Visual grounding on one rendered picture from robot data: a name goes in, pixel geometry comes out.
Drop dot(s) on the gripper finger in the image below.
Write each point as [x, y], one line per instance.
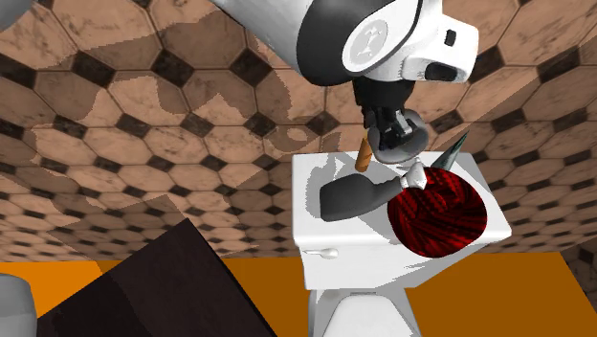
[375, 128]
[405, 128]

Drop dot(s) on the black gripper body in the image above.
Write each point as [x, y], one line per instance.
[380, 93]

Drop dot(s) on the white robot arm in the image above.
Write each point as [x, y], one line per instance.
[326, 28]

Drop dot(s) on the grey bowl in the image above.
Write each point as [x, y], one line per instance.
[417, 135]

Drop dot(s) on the orange-brown stick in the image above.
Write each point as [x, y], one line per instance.
[363, 158]

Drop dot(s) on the dark green cone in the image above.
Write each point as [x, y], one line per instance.
[450, 156]

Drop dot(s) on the dark grey bottle white cap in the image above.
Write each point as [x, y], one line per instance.
[350, 198]

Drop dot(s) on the red yarn ball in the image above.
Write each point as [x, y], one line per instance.
[438, 214]

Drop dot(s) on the white toilet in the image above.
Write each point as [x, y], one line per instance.
[354, 261]

